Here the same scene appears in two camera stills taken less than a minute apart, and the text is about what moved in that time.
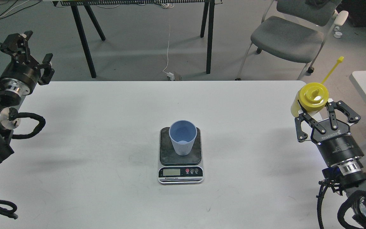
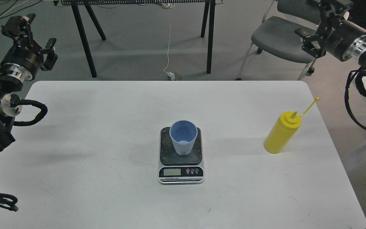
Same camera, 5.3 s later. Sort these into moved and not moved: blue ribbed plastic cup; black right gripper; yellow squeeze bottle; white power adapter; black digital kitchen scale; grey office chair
Moved: yellow squeeze bottle; black right gripper
Not moved: grey office chair; black digital kitchen scale; blue ribbed plastic cup; white power adapter
